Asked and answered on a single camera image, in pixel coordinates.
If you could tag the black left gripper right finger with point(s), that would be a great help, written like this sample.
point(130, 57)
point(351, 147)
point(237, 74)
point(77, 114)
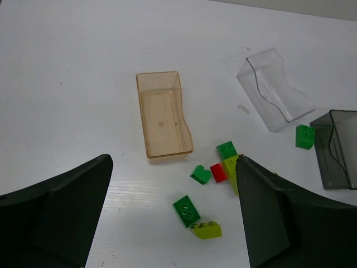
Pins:
point(286, 225)

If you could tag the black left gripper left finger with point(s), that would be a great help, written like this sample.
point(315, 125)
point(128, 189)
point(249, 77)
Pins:
point(53, 223)

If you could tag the lime curved lego brick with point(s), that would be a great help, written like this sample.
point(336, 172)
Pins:
point(207, 230)

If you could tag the small dark green lego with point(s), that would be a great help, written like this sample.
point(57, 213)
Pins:
point(201, 175)

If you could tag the green two-by-four lego upturned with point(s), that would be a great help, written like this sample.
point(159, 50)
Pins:
point(186, 211)

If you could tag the lime lego on stack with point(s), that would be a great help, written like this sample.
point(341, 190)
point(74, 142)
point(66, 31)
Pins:
point(229, 166)

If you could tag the red curved lego brick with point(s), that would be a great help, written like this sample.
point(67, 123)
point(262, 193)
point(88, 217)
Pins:
point(218, 173)

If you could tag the green sloped lego brick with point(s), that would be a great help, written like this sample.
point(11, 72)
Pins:
point(304, 137)

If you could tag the green lego on stack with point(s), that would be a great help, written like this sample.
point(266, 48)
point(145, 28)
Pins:
point(226, 150)

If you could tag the grey transparent container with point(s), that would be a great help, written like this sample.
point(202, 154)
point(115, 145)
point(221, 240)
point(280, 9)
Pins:
point(335, 146)

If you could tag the clear transparent container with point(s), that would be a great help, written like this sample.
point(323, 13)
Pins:
point(262, 77)

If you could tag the orange transparent container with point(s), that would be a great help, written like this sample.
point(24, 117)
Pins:
point(166, 134)

